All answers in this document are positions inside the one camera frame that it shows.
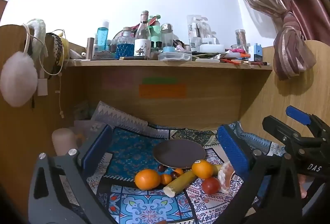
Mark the pink striped curtain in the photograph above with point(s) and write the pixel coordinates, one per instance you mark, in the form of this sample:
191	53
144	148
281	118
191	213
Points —
291	46

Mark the blue patterned patchwork cloth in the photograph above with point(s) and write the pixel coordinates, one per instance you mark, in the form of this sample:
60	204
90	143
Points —
134	151

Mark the mint green pump bottle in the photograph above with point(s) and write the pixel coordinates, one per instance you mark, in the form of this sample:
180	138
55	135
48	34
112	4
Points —
155	30

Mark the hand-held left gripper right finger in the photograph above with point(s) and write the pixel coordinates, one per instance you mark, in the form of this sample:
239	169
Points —
232	149

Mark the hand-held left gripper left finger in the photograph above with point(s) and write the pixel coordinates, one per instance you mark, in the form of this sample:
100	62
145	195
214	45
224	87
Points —
96	149

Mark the red tomato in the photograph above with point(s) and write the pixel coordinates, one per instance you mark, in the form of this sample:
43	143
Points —
210	186

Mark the dark round plate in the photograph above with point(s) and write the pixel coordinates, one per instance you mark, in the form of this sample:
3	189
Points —
178	153

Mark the wooden shelf board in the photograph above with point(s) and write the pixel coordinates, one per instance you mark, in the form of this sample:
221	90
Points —
167	64

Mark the plain large orange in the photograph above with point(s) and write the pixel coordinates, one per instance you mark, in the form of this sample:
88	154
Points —
147	180

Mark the beige mug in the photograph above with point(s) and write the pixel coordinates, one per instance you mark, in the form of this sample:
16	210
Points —
64	141

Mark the pink sticky note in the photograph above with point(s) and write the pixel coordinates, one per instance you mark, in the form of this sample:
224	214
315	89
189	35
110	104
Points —
117	82

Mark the clear blister packaging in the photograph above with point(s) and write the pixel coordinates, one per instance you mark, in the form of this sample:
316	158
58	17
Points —
198	30

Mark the glass jar of blue beads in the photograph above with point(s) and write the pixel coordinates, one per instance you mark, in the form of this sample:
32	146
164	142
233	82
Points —
125	48

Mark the light blue toner bottle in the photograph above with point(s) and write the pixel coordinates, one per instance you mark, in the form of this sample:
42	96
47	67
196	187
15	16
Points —
103	38

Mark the orange with white sticker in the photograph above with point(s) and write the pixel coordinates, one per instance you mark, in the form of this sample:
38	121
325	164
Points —
203	171

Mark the clear glass bottle pink label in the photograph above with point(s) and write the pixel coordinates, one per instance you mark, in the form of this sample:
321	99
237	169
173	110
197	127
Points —
143	43

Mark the green sticky note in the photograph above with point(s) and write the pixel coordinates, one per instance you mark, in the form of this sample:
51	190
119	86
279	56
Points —
159	80

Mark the black patterned headband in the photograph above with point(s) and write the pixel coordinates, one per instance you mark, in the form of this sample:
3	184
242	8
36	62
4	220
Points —
58	48

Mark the white fluffy earmuffs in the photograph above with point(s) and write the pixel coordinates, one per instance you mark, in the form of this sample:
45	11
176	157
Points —
18	82

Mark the small tangerine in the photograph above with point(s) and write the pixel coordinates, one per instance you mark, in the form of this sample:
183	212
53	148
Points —
166	179
179	171

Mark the person's right hand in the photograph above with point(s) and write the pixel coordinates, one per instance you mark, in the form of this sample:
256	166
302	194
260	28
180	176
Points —
304	186

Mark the dark brown jujube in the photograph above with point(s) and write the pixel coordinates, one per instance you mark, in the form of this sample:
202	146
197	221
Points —
174	175
161	168

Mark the yellow headband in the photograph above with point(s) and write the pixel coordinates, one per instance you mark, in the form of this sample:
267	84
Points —
66	46

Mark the small blue and white box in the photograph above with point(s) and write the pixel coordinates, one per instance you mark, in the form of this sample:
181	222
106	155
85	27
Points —
255	53

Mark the blue tape roll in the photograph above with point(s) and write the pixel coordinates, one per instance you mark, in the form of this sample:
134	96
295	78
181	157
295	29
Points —
169	49

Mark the clear flat plastic box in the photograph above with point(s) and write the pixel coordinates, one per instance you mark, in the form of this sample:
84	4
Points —
174	56

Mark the clear jar of brown sticks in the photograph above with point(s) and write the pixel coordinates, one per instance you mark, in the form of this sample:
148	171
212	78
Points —
240	37

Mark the white flat box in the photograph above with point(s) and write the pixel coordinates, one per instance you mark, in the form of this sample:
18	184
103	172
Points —
212	48

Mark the orange sticky note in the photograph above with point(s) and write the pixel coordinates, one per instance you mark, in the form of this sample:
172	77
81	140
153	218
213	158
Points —
162	91

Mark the peeled grapefruit piece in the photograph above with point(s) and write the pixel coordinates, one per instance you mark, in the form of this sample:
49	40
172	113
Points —
225	177

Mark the pale green sugarcane piece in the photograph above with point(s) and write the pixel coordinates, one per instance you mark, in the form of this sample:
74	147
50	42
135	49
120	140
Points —
217	168
178	184

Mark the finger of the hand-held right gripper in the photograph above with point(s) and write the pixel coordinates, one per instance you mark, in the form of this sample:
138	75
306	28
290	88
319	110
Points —
278	127
296	113

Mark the brown cardboard tube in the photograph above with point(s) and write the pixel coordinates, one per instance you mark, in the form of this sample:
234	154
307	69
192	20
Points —
90	48

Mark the clear bottle with silver cap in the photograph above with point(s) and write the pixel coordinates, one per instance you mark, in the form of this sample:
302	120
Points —
167	35

